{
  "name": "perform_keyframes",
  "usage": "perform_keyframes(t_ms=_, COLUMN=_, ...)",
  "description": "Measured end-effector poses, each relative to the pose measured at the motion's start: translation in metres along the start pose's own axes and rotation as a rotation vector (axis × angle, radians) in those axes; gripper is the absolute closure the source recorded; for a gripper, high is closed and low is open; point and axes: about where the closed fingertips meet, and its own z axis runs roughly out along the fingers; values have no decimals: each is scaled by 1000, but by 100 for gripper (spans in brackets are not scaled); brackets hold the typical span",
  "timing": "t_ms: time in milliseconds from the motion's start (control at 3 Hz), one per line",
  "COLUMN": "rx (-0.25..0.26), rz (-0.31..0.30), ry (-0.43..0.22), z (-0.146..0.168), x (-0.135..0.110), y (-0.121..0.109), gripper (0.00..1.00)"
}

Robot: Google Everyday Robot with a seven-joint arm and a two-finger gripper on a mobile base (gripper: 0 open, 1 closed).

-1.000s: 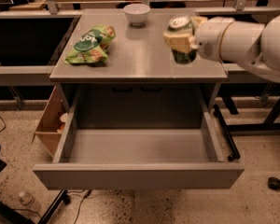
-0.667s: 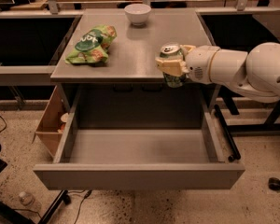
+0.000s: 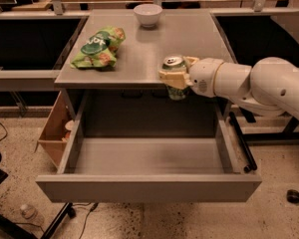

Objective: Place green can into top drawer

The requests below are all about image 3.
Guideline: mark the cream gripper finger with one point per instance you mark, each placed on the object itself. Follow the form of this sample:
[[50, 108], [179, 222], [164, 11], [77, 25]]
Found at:
[[178, 80], [190, 61]]

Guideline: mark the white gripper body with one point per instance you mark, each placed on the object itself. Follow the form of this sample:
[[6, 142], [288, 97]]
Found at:
[[202, 76]]

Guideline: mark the green soda can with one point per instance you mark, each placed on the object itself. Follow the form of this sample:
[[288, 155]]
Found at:
[[175, 63]]

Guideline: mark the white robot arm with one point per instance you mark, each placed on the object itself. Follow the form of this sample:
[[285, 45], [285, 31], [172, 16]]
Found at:
[[269, 88]]

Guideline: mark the open grey top drawer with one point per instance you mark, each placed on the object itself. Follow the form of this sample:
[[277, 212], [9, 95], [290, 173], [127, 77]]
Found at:
[[143, 170]]

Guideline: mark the white bowl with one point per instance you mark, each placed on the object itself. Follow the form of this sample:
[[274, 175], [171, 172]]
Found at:
[[148, 14]]

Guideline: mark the grey cabinet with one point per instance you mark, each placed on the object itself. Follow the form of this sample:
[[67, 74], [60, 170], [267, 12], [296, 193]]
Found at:
[[128, 99]]

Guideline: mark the green chip bag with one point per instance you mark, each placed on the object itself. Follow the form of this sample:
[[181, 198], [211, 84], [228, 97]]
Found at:
[[100, 50]]

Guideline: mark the wooden side box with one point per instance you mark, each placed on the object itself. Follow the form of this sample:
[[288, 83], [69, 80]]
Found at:
[[54, 135]]

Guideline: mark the black caster wheel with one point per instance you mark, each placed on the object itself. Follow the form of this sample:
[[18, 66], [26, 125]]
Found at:
[[292, 196]]

